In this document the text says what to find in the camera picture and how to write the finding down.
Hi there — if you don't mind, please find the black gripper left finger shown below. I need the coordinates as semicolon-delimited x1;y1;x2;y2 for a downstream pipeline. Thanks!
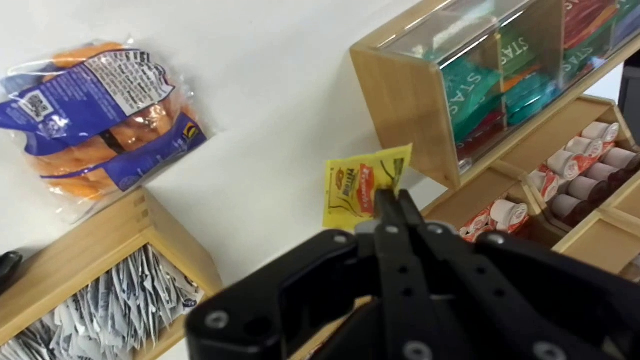
186;189;437;360

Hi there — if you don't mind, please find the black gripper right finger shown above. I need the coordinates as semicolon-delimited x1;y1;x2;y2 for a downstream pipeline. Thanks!
398;189;640;360

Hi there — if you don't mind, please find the yellow mustard sachet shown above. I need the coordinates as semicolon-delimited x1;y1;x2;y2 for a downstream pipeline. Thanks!
321;142;417;234

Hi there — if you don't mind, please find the red white sachet pile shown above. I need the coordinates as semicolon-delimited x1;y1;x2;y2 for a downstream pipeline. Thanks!
526;118;640;227

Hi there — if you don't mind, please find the white sugar sachet pile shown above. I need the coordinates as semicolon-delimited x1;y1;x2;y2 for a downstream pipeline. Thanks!
0;245;207;360

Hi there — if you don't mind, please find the small wooden sachet box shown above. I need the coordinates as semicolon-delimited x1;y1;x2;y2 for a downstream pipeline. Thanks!
0;187;226;360

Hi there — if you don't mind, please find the bamboo tea box clear lid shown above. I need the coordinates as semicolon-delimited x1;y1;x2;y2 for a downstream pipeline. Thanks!
349;0;640;191

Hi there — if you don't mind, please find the teal tea bag stack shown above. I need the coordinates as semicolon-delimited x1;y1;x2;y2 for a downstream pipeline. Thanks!
441;62;507;147

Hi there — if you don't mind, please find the green tea bag stack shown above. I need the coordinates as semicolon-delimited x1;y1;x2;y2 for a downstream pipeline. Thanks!
499;23;567;128

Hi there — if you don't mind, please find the red tea bag stack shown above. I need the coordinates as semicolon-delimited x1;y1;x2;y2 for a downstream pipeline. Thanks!
563;0;627;69

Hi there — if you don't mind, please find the blue clear snack bag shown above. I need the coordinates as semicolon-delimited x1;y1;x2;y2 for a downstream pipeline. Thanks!
0;39;211;209

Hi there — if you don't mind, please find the blue tea bag stack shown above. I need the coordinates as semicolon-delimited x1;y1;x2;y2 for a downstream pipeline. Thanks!
610;0;640;51

